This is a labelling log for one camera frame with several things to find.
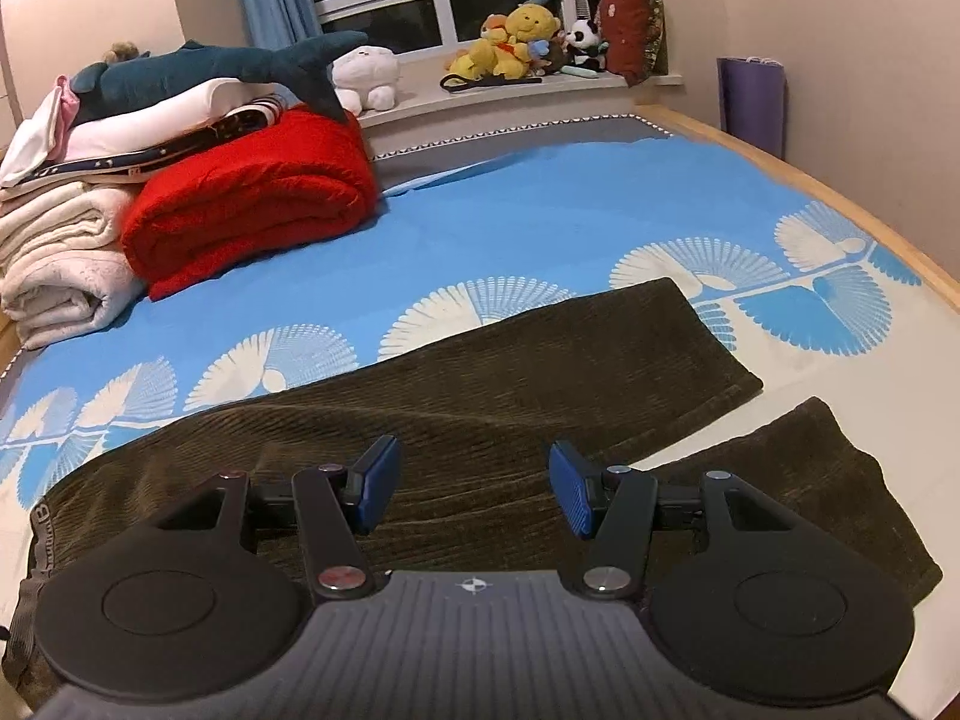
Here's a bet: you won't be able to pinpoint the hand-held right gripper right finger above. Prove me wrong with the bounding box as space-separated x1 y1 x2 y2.
549 441 811 605

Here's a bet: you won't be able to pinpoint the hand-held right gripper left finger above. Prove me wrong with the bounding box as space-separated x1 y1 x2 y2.
154 435 406 605

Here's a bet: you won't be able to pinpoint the dark olive corduroy pants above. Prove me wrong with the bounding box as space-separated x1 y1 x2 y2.
4 277 944 713

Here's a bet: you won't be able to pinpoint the blue white printed bed sheet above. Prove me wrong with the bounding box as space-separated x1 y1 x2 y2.
0 131 960 691

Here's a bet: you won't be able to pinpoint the red folded blanket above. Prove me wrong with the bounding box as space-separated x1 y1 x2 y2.
120 109 380 301

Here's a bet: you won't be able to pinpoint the grey mattress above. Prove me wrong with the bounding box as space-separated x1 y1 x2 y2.
360 112 677 164

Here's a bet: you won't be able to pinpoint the pale fleece folded blanket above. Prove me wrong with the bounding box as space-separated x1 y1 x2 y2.
0 246 149 350

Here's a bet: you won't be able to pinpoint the white window sill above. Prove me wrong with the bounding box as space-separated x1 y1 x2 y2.
351 71 687 122

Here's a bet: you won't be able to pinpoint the white round plush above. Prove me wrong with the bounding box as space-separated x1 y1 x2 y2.
330 45 403 113

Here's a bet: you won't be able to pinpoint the white folded quilt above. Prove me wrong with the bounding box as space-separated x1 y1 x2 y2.
67 78 287 160

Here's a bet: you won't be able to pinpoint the panda plush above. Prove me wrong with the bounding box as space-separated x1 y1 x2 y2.
562 19 608 70

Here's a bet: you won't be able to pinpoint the blue shark plush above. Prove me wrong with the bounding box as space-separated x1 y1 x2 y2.
67 31 370 125

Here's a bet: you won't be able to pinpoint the yellow bear plush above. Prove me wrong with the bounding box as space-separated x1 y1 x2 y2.
480 4 563 77

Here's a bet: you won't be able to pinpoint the red floral cushion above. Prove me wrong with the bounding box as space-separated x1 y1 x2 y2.
596 0 666 88

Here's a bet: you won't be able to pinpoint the white pink folded cloth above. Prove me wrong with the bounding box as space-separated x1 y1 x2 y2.
0 77 83 190

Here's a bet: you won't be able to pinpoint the wooden bed frame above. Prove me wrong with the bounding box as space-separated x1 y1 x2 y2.
0 101 960 365

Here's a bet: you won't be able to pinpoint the black strap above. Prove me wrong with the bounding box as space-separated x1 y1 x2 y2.
439 70 545 95

